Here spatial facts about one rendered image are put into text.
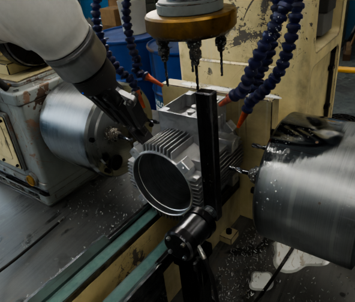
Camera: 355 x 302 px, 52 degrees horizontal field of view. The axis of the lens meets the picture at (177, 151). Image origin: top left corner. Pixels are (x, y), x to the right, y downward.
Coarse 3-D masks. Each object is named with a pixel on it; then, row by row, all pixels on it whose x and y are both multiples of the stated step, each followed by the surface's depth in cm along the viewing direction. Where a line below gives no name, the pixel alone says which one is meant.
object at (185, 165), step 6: (228, 120) 82; (228, 126) 82; (234, 126) 82; (228, 132) 82; (138, 144) 77; (132, 150) 77; (138, 150) 76; (186, 156) 71; (180, 162) 70; (186, 162) 70; (192, 162) 71; (180, 168) 70; (186, 168) 69; (144, 198) 82; (144, 204) 84
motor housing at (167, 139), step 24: (144, 144) 74; (168, 144) 72; (192, 144) 76; (240, 144) 84; (144, 168) 83; (168, 168) 89; (192, 168) 73; (144, 192) 82; (168, 192) 85; (192, 192) 72; (168, 216) 82
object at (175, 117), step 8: (184, 96) 85; (192, 96) 85; (224, 96) 81; (168, 104) 80; (176, 104) 83; (184, 104) 85; (192, 104) 85; (160, 112) 78; (168, 112) 77; (176, 112) 83; (184, 112) 83; (192, 112) 78; (224, 112) 82; (160, 120) 79; (168, 120) 78; (176, 120) 76; (184, 120) 75; (192, 120) 74; (224, 120) 82; (176, 128) 77; (184, 128) 76; (192, 128) 75
